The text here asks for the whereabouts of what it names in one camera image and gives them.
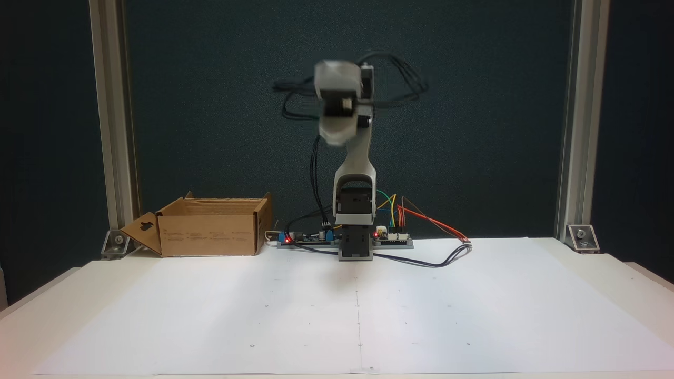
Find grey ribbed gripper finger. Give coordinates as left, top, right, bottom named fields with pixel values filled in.
left=319, top=118, right=359, bottom=148

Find blue circuit board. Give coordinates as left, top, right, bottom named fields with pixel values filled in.
left=277, top=227, right=340, bottom=250

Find small motor driver board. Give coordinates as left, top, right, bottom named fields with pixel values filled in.
left=373, top=225, right=414, bottom=248

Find open cardboard box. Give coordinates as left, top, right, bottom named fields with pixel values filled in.
left=120, top=192, right=273, bottom=258

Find black cable loop at gripper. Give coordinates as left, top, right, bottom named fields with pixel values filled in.
left=272, top=75, right=332, bottom=233

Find black cable loop at elbow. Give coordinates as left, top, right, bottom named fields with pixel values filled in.
left=362, top=51, right=428, bottom=110

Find coloured jumper wire bundle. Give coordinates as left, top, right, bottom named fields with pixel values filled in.
left=376, top=190, right=397, bottom=229

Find red and orange wires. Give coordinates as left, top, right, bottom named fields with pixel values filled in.
left=398, top=197, right=470, bottom=244

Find long black cable with connector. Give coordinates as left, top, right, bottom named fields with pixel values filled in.
left=284, top=240, right=473, bottom=268

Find aluminium frame post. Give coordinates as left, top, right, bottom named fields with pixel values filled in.
left=88, top=0, right=141, bottom=233
left=555, top=0, right=611, bottom=241

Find grey corner bracket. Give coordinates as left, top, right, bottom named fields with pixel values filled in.
left=101, top=229, right=132, bottom=260
left=567, top=224, right=600, bottom=254

